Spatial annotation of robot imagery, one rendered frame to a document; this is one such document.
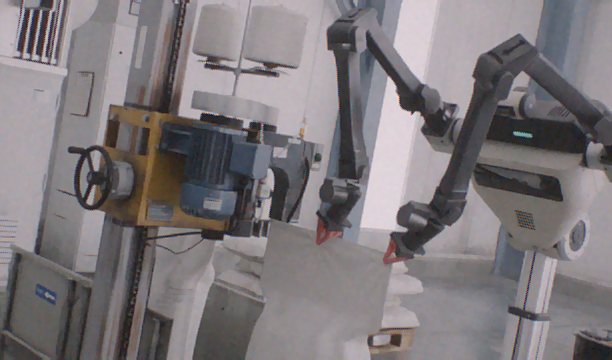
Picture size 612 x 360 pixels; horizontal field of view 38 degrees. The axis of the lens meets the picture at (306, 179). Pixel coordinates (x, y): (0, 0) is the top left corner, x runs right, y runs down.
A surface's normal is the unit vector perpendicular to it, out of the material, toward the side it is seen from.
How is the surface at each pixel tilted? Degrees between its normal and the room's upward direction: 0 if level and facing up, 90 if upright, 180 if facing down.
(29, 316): 90
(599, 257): 90
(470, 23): 90
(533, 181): 130
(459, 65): 90
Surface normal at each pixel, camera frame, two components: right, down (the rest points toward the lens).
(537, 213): -0.66, 0.56
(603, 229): -0.70, -0.09
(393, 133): 0.69, 0.16
